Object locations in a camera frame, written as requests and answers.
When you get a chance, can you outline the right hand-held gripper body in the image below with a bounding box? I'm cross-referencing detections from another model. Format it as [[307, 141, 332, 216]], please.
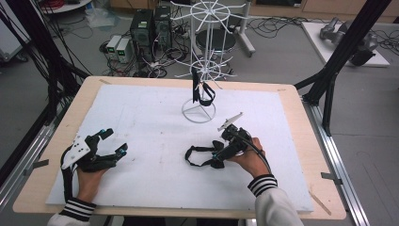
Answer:
[[216, 112, 253, 155]]

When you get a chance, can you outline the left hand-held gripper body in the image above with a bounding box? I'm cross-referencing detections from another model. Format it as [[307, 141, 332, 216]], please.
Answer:
[[60, 135, 120, 173]]

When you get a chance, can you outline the black bow tie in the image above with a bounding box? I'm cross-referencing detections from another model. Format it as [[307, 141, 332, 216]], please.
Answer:
[[191, 68, 216, 107], [184, 139, 226, 170]]

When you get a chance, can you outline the white wire display rack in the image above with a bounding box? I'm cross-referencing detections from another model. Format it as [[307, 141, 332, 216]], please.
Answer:
[[169, 0, 248, 124]]

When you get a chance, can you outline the person's right hand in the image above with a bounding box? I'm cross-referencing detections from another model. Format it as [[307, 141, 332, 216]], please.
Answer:
[[227, 137, 267, 179]]

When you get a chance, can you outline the person's left hand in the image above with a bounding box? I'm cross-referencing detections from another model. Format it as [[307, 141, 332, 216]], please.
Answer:
[[75, 168, 109, 203]]

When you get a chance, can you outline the grey metal clamp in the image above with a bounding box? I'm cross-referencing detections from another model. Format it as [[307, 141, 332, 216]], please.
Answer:
[[23, 158, 50, 177], [320, 171, 343, 186]]

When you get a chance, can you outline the white foam mat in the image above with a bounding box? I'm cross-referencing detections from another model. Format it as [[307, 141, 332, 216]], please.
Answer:
[[45, 84, 314, 215]]

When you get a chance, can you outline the grey bench power supply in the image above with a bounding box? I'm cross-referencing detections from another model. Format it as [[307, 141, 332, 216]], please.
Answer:
[[105, 35, 122, 60], [116, 38, 135, 64]]

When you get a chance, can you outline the black round stool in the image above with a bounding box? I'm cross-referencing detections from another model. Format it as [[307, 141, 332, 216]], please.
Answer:
[[195, 29, 238, 54]]

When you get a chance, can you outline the white stand base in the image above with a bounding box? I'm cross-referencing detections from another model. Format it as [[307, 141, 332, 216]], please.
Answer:
[[234, 0, 257, 58]]

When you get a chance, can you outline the thin wooden stick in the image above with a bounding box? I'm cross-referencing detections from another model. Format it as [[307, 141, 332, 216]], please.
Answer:
[[309, 189, 332, 217]]

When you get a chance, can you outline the black computer tower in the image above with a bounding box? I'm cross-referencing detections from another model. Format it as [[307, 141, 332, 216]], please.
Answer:
[[153, 5, 173, 50], [130, 8, 154, 61]]

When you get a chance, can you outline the clear plastic bag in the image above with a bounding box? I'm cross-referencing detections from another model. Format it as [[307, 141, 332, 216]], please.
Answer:
[[85, 8, 120, 30]]

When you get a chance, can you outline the white flat platform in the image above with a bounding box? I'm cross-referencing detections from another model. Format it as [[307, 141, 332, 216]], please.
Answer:
[[300, 21, 391, 68]]

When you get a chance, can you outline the grey equipment case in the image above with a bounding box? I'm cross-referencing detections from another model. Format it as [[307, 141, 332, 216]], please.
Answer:
[[0, 18, 31, 63]]

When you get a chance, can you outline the round white table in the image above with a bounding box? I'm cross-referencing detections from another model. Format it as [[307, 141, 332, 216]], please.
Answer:
[[40, 0, 93, 14]]

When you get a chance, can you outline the grey robot device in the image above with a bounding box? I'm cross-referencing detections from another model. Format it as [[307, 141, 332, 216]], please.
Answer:
[[319, 17, 379, 67]]

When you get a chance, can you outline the right hand-held gripper black cable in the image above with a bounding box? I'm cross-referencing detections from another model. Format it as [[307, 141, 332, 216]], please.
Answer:
[[233, 131, 273, 175]]

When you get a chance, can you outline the hand-held gripper black cable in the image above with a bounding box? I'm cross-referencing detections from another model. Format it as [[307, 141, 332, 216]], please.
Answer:
[[233, 131, 273, 175], [59, 147, 78, 203]]

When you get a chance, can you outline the left hand-held gripper black cable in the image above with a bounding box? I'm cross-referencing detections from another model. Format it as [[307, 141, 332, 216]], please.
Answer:
[[59, 147, 78, 203]]

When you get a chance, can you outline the aluminium rail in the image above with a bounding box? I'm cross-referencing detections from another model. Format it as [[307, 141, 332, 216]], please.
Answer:
[[302, 97, 371, 226], [0, 121, 69, 211]]

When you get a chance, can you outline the tangle of floor cables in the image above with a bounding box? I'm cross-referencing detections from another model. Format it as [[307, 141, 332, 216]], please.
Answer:
[[99, 40, 191, 79], [247, 15, 314, 40]]

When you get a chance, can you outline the black metal frame strut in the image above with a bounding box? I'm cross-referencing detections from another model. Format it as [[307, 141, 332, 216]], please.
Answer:
[[0, 0, 92, 126], [295, 0, 393, 137]]

